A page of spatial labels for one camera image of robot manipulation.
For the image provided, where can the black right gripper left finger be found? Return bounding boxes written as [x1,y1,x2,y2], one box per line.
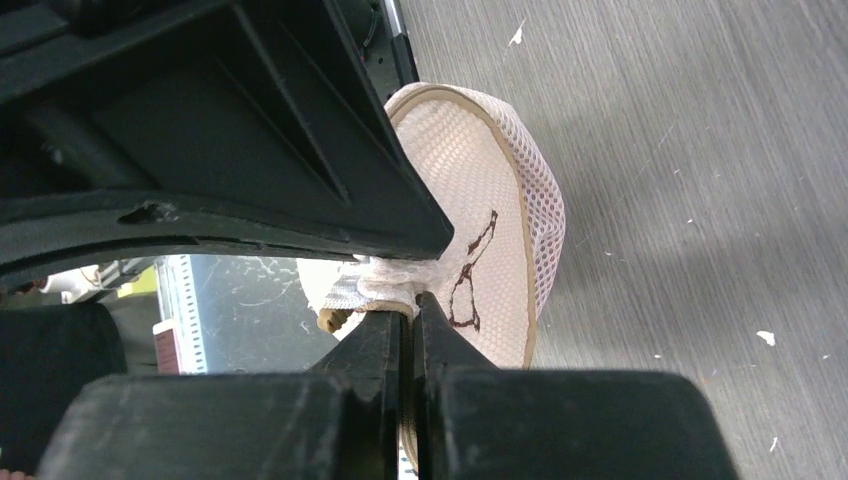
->
[37,312,404,479]

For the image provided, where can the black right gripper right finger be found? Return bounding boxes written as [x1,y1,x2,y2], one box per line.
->
[412,293,738,479]

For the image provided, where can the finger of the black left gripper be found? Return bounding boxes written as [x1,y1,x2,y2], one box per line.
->
[1,1,454,292]

